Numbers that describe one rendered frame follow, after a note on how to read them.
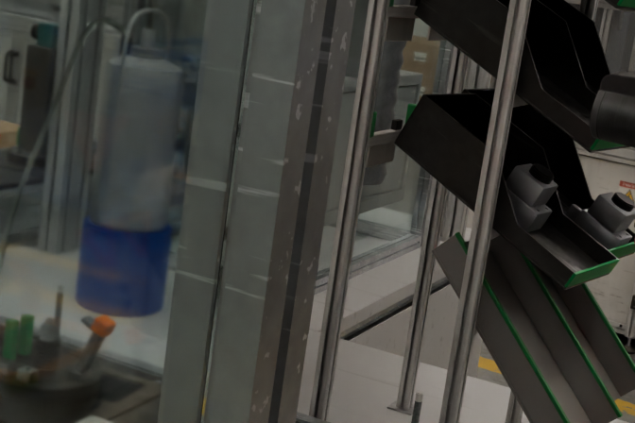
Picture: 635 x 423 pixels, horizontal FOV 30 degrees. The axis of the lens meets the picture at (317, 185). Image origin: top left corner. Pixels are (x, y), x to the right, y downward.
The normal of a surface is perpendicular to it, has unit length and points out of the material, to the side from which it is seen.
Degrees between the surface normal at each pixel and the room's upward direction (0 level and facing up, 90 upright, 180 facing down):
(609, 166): 90
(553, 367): 45
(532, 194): 90
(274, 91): 90
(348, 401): 0
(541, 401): 90
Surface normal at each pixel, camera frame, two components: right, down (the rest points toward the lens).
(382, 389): 0.14, -0.97
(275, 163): -0.44, 0.11
